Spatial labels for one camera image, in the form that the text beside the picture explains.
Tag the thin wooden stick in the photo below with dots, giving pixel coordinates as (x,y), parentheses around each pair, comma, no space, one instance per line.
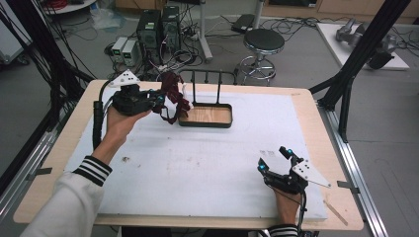
(336,213)

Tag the grey tape strip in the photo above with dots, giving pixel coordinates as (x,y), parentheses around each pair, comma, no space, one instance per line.
(347,186)
(39,172)

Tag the white foam mat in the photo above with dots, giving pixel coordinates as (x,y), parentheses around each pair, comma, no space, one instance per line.
(204,177)

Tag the black metal frame strut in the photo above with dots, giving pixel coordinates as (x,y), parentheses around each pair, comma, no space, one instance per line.
(359,56)
(42,46)

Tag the white power supply unit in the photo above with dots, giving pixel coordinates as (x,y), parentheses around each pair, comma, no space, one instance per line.
(118,48)
(130,52)

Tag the computer towers on floor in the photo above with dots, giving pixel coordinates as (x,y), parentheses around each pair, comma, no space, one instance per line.
(184,59)

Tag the person's left hand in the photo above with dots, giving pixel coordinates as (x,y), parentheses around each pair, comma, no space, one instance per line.
(120,126)

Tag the white floor board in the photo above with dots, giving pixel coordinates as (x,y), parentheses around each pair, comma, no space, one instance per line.
(332,42)

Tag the black rack with wooden tray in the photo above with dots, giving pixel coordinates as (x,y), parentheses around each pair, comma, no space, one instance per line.
(207,115)

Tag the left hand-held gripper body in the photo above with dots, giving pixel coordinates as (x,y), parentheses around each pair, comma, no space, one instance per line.
(130,98)

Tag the grey metal stand leg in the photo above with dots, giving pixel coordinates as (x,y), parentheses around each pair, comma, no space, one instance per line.
(204,36)

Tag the black round stool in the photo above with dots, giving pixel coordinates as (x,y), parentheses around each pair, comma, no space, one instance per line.
(263,40)

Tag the black flat box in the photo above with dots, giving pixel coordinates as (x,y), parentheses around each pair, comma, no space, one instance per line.
(243,23)

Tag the black computer tower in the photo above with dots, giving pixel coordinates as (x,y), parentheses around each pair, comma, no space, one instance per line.
(170,28)
(149,36)

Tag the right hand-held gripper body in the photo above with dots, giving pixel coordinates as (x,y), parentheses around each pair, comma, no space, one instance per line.
(298,179)

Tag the person's right hand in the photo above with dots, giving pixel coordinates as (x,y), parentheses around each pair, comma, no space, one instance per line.
(289,207)

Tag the aluminium rail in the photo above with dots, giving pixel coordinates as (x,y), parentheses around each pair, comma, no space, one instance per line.
(19,184)
(355,171)

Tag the dark red striped bow tie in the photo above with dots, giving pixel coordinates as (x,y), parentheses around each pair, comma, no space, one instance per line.
(173,92)

